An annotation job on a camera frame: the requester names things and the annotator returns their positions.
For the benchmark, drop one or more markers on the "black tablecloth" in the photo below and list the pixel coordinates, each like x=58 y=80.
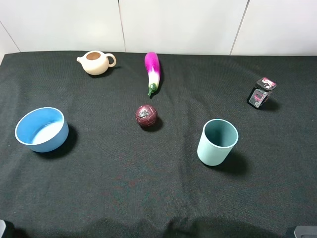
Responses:
x=112 y=178

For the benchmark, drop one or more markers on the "dark red ball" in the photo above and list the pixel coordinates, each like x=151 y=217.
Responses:
x=146 y=115

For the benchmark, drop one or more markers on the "teal cup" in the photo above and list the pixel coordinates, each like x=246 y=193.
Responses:
x=217 y=140

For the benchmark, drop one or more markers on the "black gum box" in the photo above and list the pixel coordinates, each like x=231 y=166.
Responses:
x=261 y=91

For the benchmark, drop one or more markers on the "purple toy eggplant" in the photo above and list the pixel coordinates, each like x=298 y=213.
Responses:
x=152 y=66

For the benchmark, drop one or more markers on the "blue bowl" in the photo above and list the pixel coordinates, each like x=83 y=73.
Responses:
x=42 y=130

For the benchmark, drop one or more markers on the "beige ceramic teapot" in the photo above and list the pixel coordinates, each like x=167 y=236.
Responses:
x=96 y=62

